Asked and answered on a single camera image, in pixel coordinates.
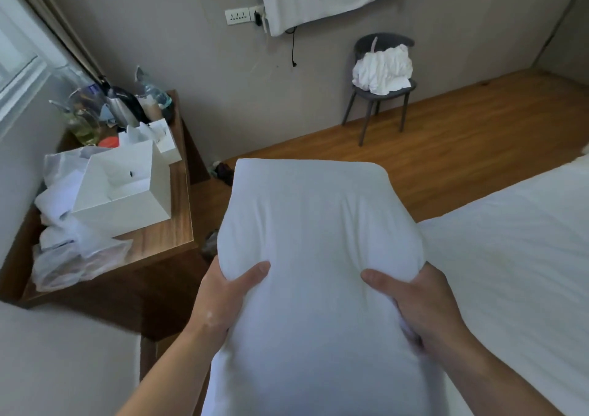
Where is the person's left hand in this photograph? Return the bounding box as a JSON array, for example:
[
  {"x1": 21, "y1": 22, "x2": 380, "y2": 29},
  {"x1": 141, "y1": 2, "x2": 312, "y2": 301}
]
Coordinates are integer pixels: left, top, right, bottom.
[{"x1": 191, "y1": 255, "x2": 271, "y2": 337}]

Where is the person's right hand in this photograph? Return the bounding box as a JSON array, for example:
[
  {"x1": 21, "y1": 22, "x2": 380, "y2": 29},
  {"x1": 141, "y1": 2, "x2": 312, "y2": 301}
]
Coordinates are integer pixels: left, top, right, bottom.
[{"x1": 360, "y1": 262, "x2": 466, "y2": 354}]

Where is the white pillow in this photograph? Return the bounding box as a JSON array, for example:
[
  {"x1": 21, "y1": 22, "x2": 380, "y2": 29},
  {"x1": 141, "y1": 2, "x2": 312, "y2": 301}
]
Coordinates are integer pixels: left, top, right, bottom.
[{"x1": 201, "y1": 158, "x2": 454, "y2": 416}]

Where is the person's right forearm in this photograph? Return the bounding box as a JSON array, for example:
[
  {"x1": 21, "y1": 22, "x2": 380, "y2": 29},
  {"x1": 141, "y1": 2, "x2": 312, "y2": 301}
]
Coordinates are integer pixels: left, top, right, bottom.
[{"x1": 425, "y1": 324, "x2": 567, "y2": 416}]

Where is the person's left forearm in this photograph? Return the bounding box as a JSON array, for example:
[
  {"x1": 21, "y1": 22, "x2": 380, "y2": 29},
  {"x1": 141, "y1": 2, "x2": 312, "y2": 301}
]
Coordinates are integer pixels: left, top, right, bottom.
[{"x1": 115, "y1": 321, "x2": 231, "y2": 416}]

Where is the wooden bedside table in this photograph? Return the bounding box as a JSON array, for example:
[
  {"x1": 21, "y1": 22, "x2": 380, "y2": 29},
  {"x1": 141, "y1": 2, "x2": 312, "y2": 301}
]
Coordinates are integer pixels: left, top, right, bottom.
[{"x1": 0, "y1": 90, "x2": 213, "y2": 338}]

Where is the white bed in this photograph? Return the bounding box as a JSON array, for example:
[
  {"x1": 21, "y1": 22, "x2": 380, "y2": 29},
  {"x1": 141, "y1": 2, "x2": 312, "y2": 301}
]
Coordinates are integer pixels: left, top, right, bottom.
[{"x1": 415, "y1": 153, "x2": 589, "y2": 416}]

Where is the small white paper bag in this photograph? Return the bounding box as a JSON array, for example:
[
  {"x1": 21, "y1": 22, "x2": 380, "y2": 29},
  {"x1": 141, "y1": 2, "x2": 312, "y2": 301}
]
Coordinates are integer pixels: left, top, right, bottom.
[{"x1": 119, "y1": 119, "x2": 183, "y2": 165}]

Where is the clear plastic bag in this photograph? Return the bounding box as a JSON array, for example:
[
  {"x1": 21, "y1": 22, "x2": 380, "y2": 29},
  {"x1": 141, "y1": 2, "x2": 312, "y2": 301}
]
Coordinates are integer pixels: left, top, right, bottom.
[{"x1": 30, "y1": 224, "x2": 134, "y2": 293}]

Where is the dark grey chair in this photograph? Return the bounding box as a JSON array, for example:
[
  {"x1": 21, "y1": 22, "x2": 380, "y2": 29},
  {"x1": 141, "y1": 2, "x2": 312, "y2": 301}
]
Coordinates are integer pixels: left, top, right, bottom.
[{"x1": 341, "y1": 33, "x2": 418, "y2": 147}]

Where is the clear plastic water bottle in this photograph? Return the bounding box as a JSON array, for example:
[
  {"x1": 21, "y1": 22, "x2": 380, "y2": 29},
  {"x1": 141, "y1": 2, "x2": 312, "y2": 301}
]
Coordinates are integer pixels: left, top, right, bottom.
[{"x1": 135, "y1": 66, "x2": 175, "y2": 122}]

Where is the white crumpled linen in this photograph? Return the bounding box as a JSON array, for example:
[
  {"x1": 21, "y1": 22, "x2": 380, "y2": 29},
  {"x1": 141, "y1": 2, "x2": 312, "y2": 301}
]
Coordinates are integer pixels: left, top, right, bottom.
[{"x1": 352, "y1": 44, "x2": 413, "y2": 96}]

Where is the black electric kettle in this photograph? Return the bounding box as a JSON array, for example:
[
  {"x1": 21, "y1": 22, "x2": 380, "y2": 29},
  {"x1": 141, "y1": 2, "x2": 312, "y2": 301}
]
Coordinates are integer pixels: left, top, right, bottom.
[{"x1": 105, "y1": 86, "x2": 151, "y2": 127}]

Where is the glass jar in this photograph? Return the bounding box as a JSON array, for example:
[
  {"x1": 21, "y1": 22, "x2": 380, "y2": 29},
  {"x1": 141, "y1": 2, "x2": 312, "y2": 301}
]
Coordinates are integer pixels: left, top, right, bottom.
[{"x1": 64, "y1": 90, "x2": 106, "y2": 146}]

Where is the window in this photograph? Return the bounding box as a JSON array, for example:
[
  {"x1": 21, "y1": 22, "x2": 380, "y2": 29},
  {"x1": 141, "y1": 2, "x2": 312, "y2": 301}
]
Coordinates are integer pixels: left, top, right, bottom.
[{"x1": 0, "y1": 0, "x2": 58, "y2": 140}]

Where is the black cable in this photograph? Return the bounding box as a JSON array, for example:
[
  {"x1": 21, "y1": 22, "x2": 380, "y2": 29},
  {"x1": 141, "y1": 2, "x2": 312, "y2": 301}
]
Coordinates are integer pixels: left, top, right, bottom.
[{"x1": 285, "y1": 25, "x2": 300, "y2": 68}]

